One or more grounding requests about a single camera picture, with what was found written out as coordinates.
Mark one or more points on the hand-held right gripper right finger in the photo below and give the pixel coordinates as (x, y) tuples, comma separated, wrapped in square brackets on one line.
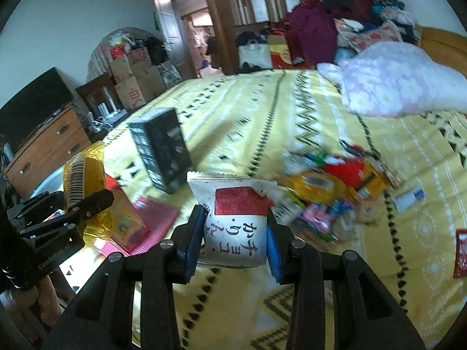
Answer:
[(277, 251)]

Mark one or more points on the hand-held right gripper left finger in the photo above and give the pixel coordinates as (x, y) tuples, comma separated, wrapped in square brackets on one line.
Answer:
[(195, 244)]

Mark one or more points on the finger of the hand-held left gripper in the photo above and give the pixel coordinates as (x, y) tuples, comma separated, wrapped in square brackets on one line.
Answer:
[(36, 206), (98, 200)]

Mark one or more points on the clear yellow bread packet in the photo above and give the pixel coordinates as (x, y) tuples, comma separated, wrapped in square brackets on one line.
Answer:
[(95, 167)]

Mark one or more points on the white red label snack packet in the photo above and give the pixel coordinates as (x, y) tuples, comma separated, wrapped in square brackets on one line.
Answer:
[(237, 222)]

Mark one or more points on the person's left hand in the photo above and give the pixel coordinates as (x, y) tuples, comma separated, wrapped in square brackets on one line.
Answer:
[(49, 299)]

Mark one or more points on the pink flat box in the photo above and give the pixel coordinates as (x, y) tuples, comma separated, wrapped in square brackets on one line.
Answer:
[(160, 215)]

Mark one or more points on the green snack packet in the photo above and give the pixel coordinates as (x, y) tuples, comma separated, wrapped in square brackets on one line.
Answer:
[(292, 206)]

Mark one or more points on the wooden dresser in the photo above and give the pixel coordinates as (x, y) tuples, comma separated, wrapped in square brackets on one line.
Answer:
[(47, 149)]

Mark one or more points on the yellow round snack packet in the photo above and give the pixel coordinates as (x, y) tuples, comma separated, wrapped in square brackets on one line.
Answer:
[(302, 187)]

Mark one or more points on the blue pink snack packet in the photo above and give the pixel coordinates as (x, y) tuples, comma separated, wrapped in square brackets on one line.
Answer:
[(341, 208)]

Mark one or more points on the black cardboard box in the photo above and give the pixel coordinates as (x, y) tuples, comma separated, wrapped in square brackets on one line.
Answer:
[(164, 149)]

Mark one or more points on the clear round cookie packet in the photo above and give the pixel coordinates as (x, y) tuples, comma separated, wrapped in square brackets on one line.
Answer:
[(366, 214)]

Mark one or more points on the black television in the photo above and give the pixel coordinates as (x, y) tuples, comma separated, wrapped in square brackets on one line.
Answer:
[(33, 105)]

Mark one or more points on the dark wooden shelf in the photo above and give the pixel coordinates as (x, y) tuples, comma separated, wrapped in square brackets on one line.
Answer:
[(98, 94)]

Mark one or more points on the orange yellow snack packet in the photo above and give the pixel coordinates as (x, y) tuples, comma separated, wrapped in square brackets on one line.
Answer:
[(377, 178)]

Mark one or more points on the stack of cardboard boxes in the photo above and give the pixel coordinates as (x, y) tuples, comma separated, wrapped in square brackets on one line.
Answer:
[(135, 80)]

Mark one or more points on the yellow patterned bed sheet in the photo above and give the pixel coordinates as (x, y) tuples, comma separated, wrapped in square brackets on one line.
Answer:
[(255, 116)]

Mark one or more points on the round pale board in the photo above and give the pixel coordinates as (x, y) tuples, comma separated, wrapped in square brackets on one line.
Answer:
[(105, 40)]

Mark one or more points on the black bag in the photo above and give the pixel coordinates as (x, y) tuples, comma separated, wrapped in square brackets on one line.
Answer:
[(157, 49)]

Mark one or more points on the dark red packet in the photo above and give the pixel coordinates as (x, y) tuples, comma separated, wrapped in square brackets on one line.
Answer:
[(461, 255)]

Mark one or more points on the tall cardboard box stack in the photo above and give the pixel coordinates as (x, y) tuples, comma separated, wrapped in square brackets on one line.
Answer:
[(197, 43)]

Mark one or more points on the wooden door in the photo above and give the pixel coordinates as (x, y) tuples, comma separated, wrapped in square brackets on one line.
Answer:
[(171, 29)]

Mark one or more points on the red gold box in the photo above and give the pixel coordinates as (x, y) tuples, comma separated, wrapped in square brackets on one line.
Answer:
[(282, 55)]

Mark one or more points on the white tote bag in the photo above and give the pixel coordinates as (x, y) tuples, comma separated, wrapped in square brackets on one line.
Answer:
[(255, 56)]

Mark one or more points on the white floral pillow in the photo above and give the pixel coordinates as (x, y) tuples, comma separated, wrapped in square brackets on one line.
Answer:
[(397, 80)]

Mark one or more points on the maroon garment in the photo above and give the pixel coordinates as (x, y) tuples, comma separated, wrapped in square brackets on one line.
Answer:
[(313, 32)]

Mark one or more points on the wooden wardrobe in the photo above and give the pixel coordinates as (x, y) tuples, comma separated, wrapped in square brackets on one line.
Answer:
[(240, 3)]

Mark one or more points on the pile of clothes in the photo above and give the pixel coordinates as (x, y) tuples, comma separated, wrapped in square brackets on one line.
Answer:
[(372, 11)]

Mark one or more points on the wooden headboard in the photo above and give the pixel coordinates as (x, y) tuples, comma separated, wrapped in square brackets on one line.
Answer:
[(441, 43)]

